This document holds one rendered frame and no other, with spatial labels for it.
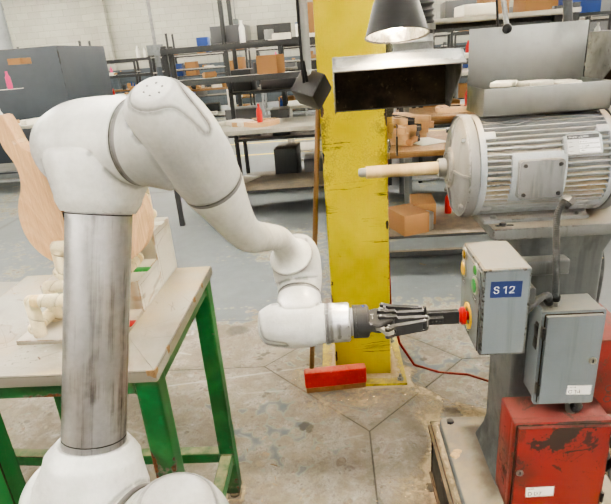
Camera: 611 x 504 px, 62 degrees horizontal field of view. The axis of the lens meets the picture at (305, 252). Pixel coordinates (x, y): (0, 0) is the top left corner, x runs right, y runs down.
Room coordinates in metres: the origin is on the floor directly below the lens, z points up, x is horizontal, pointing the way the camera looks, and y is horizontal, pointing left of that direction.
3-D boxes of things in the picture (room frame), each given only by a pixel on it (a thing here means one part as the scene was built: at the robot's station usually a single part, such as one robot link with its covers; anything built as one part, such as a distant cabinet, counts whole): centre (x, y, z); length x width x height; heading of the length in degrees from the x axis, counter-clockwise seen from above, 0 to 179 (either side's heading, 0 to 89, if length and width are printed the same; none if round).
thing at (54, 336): (1.17, 0.58, 0.94); 0.27 x 0.15 x 0.01; 86
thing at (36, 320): (1.13, 0.67, 0.99); 0.03 x 0.03 x 0.09
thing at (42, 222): (1.32, 0.57, 1.25); 0.35 x 0.04 x 0.40; 85
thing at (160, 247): (1.48, 0.56, 1.02); 0.27 x 0.15 x 0.17; 86
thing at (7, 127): (1.33, 0.70, 1.41); 0.07 x 0.04 x 0.10; 85
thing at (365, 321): (1.01, -0.14, 0.97); 0.09 x 0.08 x 0.07; 86
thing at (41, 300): (1.12, 0.59, 1.04); 0.20 x 0.03 x 0.03; 85
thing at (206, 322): (1.49, 0.34, 0.45); 0.05 x 0.05 x 0.90; 86
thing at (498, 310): (1.02, -0.47, 0.99); 0.24 x 0.21 x 0.26; 86
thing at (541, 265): (1.14, -0.57, 1.02); 0.13 x 0.04 x 0.04; 86
